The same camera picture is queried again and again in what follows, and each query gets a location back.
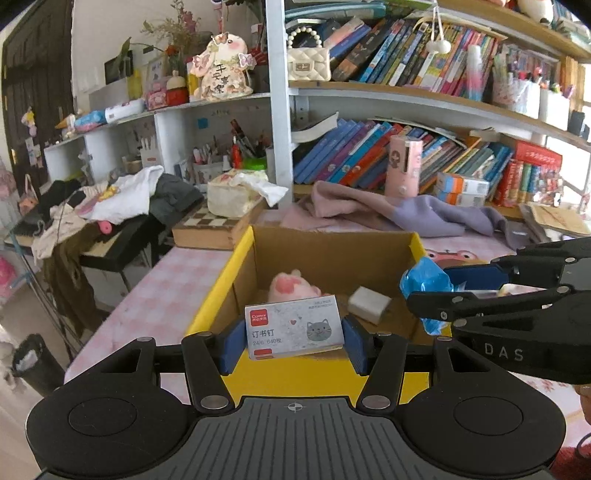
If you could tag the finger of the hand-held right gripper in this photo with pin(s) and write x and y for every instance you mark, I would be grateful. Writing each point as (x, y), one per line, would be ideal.
(438, 304)
(475, 278)

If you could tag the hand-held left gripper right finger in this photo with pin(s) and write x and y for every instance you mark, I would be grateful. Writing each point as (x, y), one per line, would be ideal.
(355, 346)

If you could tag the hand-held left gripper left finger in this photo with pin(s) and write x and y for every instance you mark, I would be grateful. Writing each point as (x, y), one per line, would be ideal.
(233, 346)

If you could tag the blue crinkly packet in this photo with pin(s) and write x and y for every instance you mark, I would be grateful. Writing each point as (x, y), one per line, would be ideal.
(422, 281)

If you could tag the small beige block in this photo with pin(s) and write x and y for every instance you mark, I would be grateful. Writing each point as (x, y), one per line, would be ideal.
(369, 304)

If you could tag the small white cat-print box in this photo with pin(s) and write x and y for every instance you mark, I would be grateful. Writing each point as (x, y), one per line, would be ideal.
(295, 330)

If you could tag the pink plush toy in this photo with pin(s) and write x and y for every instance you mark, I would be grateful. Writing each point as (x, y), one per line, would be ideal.
(288, 286)

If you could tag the yellow cardboard box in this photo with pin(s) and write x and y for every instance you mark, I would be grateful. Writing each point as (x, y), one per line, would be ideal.
(323, 258)

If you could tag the pink cylinder container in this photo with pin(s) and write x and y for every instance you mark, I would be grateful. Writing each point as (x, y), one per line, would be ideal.
(402, 166)

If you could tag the orange blue white carton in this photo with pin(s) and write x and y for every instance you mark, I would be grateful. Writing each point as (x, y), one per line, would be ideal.
(464, 183)
(459, 200)

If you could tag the pink and purple cloth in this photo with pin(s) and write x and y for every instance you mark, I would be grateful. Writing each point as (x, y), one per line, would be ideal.
(415, 214)

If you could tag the brown kraft paper envelopes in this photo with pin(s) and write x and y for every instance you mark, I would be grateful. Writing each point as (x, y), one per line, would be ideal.
(554, 219)

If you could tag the red garment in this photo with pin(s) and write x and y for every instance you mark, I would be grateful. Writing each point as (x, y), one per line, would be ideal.
(575, 443)

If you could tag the colourful paper ornament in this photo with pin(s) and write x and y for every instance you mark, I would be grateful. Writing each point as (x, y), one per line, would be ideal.
(549, 187)

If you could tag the wooden chessboard box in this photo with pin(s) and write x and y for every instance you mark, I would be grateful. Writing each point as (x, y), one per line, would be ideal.
(207, 230)

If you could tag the red boxed book set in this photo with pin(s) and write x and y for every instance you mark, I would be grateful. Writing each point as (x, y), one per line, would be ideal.
(531, 161)

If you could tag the cream cloth tissue box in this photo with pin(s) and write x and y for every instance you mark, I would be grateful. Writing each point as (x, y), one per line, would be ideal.
(231, 198)

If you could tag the black side table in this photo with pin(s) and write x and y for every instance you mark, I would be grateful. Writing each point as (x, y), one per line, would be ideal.
(115, 251)

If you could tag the row of colourful children's books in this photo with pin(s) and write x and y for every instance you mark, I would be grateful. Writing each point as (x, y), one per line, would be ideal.
(346, 157)

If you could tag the pile of clothes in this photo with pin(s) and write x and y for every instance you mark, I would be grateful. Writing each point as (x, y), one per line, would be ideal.
(134, 198)

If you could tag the small pen holder with pens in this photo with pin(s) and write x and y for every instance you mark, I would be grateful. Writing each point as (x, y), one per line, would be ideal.
(207, 168)

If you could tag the green pen holder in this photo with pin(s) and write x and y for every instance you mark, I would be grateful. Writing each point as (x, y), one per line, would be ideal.
(255, 164)

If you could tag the plain white pen holder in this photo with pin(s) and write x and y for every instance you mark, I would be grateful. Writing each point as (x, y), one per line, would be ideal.
(554, 110)

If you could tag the black device on shelf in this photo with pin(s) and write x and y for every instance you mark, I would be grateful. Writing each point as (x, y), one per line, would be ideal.
(577, 123)

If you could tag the white pen holder with pens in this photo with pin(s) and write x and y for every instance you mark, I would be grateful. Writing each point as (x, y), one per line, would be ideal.
(517, 92)

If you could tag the black trash bin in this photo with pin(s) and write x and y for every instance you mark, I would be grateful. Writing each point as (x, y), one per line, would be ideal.
(34, 364)

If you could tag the pink blue gradient bottle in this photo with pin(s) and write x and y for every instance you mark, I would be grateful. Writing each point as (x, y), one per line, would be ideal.
(474, 74)

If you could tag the white side shelf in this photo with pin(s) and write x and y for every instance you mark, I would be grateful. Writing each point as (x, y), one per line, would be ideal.
(166, 134)

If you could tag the row of thin picture books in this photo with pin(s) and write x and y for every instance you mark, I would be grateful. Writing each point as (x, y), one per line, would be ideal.
(406, 55)

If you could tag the white metal bookshelf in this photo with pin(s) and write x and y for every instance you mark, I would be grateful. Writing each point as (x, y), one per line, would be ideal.
(279, 115)

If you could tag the hanging white pompom ornament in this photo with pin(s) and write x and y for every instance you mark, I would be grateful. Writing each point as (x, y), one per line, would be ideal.
(436, 44)

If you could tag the white wet wipes pack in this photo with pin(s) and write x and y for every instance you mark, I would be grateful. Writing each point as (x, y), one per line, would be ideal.
(124, 110)

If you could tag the red round ornament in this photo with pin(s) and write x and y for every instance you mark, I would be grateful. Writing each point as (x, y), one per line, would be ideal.
(177, 92)

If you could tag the blue wet wipes pack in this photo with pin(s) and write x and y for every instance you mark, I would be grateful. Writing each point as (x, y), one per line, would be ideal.
(90, 121)

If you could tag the cream quilted handbag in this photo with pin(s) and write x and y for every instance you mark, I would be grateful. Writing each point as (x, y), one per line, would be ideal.
(308, 62)

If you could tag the dried flower bunch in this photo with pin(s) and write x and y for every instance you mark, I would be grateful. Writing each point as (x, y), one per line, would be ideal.
(171, 32)

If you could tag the dark wooden door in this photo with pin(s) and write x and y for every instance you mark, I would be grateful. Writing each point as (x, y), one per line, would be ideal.
(37, 83)

